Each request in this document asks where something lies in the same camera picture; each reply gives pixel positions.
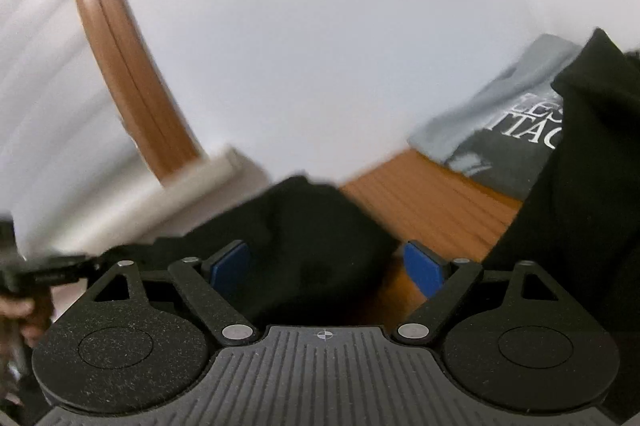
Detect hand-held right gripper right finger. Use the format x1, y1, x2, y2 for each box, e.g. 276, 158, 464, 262
392, 241, 563, 347

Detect person's left hand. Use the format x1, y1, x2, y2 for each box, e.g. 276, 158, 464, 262
0, 292, 55, 348

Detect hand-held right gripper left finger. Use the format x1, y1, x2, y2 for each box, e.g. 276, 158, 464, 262
90, 242, 258, 346

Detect black garment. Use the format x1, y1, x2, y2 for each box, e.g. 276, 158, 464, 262
90, 29, 640, 426

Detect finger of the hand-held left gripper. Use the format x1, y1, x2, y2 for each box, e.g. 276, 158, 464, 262
20, 253, 103, 288

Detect grey window shutter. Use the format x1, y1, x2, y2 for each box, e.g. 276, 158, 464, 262
0, 0, 156, 252

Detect white window sill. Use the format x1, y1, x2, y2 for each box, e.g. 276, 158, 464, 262
150, 145, 273, 219

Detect wooden window frame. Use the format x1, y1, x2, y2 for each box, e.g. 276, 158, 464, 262
55, 0, 207, 188

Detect grey printed t-shirt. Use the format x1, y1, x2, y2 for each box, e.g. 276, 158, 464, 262
407, 34, 640, 202

